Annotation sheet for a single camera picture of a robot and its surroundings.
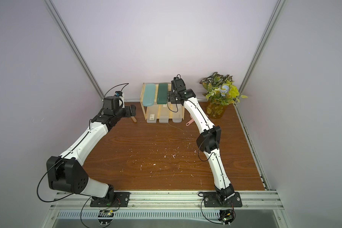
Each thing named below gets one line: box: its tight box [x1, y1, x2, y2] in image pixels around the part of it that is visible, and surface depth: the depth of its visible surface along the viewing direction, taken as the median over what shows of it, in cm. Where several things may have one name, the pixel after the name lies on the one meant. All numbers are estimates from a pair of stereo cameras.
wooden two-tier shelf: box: [140, 82, 185, 121], surface depth 102 cm
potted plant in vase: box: [199, 72, 249, 120], surface depth 99 cm
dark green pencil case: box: [156, 82, 169, 105], surface depth 97 cm
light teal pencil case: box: [142, 83, 156, 107], surface depth 98 cm
